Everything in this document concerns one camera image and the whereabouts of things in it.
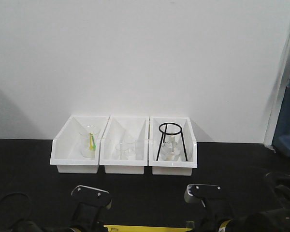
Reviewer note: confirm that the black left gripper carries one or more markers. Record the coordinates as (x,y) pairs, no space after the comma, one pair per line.
(92,202)

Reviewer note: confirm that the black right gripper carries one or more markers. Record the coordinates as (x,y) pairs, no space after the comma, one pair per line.
(213,199)

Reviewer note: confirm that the yellow plastic tray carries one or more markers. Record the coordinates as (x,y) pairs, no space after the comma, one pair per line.
(130,228)

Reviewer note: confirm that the white storage bin left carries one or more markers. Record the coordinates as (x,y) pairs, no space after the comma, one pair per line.
(66,147)

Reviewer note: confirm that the white storage bin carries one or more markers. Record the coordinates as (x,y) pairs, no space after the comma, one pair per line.
(66,147)
(179,167)
(117,128)

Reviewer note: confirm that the clear glass beakers middle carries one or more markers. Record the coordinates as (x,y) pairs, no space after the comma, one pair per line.
(125,149)

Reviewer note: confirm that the white storage bin middle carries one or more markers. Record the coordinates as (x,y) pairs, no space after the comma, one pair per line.
(117,128)

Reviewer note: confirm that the clear beaker with sticks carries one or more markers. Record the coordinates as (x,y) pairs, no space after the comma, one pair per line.
(89,140)

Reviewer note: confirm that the clear glass flask right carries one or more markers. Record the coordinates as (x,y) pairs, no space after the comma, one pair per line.
(170,150)

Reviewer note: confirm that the white storage bin right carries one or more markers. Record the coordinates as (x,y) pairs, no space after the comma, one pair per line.
(179,167)

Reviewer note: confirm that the black wire tripod stand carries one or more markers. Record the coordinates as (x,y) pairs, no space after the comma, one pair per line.
(170,128)

